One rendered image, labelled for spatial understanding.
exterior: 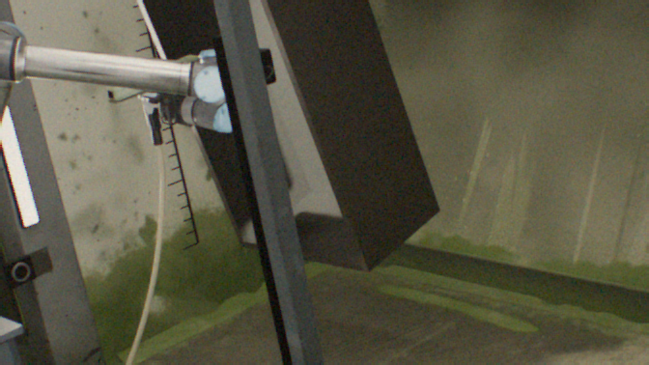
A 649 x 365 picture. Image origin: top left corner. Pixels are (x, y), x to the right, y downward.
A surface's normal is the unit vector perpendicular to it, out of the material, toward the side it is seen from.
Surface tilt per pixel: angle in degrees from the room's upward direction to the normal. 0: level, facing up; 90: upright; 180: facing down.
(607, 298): 90
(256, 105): 90
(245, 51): 90
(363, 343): 0
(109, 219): 90
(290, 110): 102
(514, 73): 57
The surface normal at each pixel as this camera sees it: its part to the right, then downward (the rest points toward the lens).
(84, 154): 0.65, 0.11
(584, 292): -0.74, 0.33
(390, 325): -0.18, -0.94
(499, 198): -0.72, -0.23
